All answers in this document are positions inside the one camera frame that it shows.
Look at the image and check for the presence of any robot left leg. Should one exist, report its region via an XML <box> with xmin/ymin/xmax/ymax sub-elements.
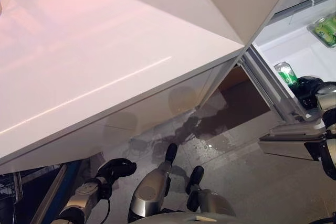
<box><xmin>127</xmin><ymin>143</ymin><xmax>179</xmax><ymax>224</ymax></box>

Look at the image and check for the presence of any grey robot torso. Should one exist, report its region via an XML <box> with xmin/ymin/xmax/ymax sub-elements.
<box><xmin>136</xmin><ymin>212</ymin><xmax>263</xmax><ymax>224</ymax></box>

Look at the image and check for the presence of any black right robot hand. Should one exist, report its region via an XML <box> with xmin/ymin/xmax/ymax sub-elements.
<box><xmin>291</xmin><ymin>76</ymin><xmax>325</xmax><ymax>110</ymax></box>

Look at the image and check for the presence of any tall white side panel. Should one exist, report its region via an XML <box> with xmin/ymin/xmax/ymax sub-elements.
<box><xmin>188</xmin><ymin>0</ymin><xmax>307</xmax><ymax>47</ymax></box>

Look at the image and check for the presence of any blue and grey frame rail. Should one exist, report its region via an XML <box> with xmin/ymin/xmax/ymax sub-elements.
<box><xmin>34</xmin><ymin>160</ymin><xmax>82</xmax><ymax>224</ymax></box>

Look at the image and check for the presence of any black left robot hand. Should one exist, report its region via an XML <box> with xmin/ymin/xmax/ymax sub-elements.
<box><xmin>95</xmin><ymin>157</ymin><xmax>138</xmax><ymax>186</ymax></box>

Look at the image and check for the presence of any robot right leg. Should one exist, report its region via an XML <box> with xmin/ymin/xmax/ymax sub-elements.
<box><xmin>185</xmin><ymin>165</ymin><xmax>237</xmax><ymax>217</ymax></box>

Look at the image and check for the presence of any fridge drawer with white tray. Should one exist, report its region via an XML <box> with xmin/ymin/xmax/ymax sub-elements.
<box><xmin>237</xmin><ymin>5</ymin><xmax>336</xmax><ymax>162</ymax></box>

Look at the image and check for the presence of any robot leg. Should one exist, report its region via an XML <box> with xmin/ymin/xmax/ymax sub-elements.
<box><xmin>127</xmin><ymin>143</ymin><xmax>179</xmax><ymax>224</ymax></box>
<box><xmin>185</xmin><ymin>165</ymin><xmax>237</xmax><ymax>217</ymax></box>

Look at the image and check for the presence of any fridge drawer steel front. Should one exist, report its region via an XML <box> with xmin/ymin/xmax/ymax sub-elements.
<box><xmin>208</xmin><ymin>65</ymin><xmax>282</xmax><ymax>137</ymax></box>

